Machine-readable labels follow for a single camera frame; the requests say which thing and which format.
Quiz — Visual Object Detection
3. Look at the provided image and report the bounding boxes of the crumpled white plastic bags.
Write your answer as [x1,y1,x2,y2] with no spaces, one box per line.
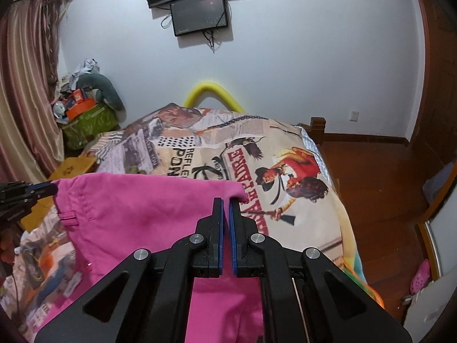
[58,58,101,91]

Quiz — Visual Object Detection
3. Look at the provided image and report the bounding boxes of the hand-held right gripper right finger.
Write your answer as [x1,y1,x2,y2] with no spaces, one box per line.
[229,199,422,343]

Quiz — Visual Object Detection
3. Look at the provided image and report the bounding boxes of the small black wall monitor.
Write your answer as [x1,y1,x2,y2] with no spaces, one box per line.
[169,0,229,37]

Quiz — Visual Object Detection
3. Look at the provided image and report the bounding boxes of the orange box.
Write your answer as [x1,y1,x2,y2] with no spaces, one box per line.
[65,89,98,119]

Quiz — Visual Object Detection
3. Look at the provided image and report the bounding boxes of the blue checked bed sheet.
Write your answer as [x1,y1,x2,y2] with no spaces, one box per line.
[299,124,335,188]

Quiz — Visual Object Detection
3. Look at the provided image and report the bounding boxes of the striped pink curtain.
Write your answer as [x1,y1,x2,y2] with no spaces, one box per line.
[0,0,65,184]

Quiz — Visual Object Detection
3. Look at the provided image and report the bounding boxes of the grey plush toy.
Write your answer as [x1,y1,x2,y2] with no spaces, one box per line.
[76,74,126,112]

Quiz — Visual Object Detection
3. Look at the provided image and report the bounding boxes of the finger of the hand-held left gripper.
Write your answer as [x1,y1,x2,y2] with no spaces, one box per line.
[0,182,58,202]

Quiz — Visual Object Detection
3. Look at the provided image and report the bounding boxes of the wooden bed post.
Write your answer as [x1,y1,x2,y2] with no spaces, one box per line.
[309,116,327,146]

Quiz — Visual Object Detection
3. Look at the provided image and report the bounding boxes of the pink clog shoe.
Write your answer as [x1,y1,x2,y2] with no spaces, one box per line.
[409,260,431,294]

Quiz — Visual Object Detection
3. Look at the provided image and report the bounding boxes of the printed blanket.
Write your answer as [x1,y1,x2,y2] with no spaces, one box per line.
[0,103,386,343]

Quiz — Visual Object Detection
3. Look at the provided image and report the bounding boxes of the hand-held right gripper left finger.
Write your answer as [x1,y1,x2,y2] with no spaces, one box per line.
[34,198,225,343]

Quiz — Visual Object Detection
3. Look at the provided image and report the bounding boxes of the black hanging cable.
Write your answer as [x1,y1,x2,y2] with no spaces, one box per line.
[203,29,219,53]

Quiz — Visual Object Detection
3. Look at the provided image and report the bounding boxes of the green patterned bag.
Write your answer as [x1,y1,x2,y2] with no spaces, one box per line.
[59,104,121,151]

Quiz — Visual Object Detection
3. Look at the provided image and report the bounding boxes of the brown wooden door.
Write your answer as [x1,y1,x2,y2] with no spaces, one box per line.
[410,0,457,173]

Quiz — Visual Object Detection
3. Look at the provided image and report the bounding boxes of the white wood-framed wardrobe door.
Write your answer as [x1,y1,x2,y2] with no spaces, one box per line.
[415,200,457,280]

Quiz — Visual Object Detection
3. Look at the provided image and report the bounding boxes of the yellow foam tube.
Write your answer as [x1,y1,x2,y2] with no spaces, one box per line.
[183,82,245,113]

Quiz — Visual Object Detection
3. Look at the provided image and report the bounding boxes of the pink pants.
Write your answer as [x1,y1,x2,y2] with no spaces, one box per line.
[36,172,265,343]

